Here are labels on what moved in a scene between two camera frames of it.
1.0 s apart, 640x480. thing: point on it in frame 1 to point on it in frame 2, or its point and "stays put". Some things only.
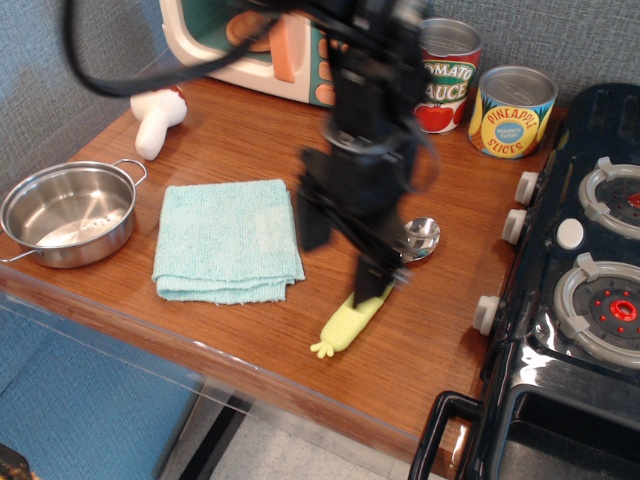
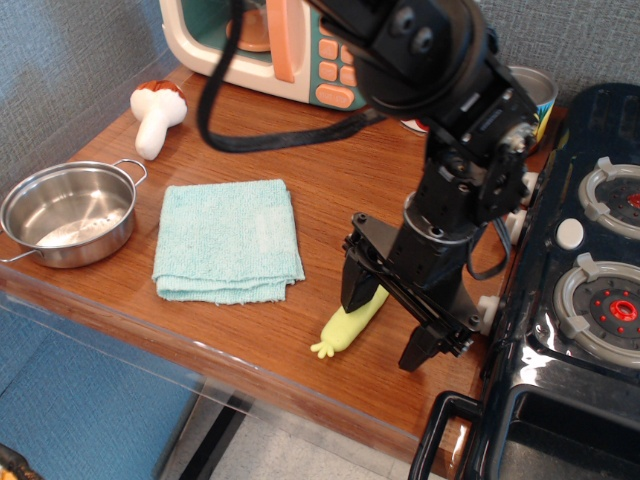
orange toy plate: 246,24 stays put
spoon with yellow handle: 418,239 stays put
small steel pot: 74,214 stays put
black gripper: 365,183 to 421,265
